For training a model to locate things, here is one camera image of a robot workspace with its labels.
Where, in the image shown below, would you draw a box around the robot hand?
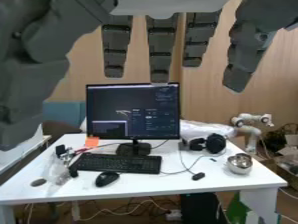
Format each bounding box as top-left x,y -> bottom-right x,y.
0,0 -> 298,152

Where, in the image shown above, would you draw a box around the teal padded seat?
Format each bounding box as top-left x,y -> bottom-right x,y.
41,100 -> 87,129

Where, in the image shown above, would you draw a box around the small black box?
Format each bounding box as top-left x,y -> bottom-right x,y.
54,143 -> 67,158

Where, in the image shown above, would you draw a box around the white desk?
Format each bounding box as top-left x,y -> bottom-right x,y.
0,132 -> 288,224
0,133 -> 53,175

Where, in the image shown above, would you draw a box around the orange sticky note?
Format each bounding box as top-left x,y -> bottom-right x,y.
83,136 -> 101,148

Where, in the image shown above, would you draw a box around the black computer monitor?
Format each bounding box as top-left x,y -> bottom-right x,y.
83,82 -> 182,157

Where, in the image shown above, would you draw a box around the clear plastic bag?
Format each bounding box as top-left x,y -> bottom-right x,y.
42,150 -> 82,185

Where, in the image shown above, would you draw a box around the dark oval pad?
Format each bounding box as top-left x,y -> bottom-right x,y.
29,178 -> 47,188

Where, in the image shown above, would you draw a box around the black keyboard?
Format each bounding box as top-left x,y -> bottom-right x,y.
69,152 -> 163,176

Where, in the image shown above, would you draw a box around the black computer mouse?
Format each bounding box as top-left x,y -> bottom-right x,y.
94,171 -> 121,188

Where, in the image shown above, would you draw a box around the black headphones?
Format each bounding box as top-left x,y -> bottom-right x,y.
188,132 -> 227,155

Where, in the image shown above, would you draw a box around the small black dongle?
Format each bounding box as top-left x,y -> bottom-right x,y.
190,171 -> 206,182

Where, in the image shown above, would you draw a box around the small white jointed device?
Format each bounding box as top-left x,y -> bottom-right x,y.
228,112 -> 275,155

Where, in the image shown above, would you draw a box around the metal bowl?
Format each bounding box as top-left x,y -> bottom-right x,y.
226,152 -> 254,176

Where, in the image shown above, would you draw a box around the black computer tower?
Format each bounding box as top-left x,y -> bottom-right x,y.
179,192 -> 223,224

